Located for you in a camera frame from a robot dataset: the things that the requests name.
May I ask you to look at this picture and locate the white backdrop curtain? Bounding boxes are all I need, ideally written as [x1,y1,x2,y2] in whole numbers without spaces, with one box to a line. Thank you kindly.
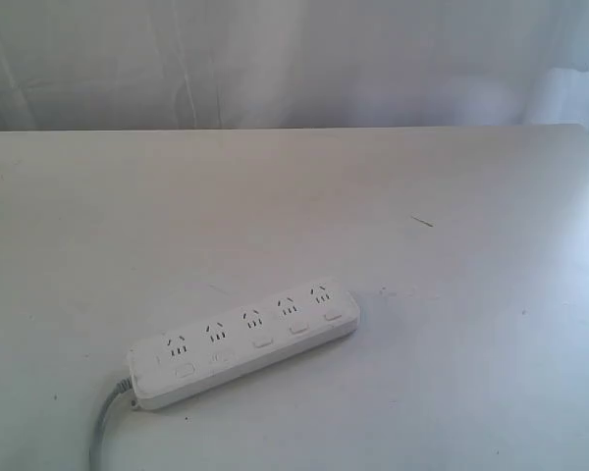
[0,1,589,131]

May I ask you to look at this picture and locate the white five-outlet power strip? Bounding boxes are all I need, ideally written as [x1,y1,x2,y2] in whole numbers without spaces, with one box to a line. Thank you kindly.
[128,278,361,410]

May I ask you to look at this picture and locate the gray cable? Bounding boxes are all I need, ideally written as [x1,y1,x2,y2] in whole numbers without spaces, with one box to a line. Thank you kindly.
[88,377,134,471]

